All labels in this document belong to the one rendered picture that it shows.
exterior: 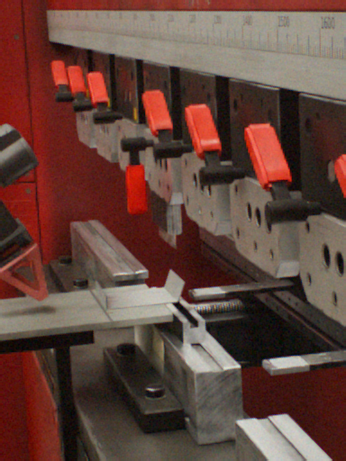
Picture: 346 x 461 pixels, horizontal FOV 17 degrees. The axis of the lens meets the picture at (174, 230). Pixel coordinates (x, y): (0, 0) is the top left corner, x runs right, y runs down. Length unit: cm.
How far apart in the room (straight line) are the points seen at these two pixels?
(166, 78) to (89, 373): 56
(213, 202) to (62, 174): 129
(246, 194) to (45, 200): 143
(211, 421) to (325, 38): 70
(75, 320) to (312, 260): 71
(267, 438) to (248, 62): 40
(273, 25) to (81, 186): 153
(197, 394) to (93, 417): 19
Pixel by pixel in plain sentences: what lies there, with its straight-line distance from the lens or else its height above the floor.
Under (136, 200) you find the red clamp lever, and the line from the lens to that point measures 146.
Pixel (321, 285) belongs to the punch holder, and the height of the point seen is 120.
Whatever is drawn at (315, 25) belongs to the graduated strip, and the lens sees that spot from 89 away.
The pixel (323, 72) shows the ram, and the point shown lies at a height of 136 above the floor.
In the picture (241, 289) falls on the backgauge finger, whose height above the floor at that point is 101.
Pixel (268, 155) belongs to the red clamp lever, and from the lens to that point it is 91.
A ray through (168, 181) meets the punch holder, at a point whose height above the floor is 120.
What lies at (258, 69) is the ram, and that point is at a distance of 103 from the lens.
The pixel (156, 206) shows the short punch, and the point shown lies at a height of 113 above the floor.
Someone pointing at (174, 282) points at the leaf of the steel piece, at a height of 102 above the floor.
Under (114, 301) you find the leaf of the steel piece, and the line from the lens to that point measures 165.
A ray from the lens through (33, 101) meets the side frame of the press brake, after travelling 245.
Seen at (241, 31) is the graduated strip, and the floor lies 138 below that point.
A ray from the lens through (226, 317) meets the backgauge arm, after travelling 214.
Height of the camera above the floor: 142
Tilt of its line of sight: 11 degrees down
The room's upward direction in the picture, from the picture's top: 3 degrees counter-clockwise
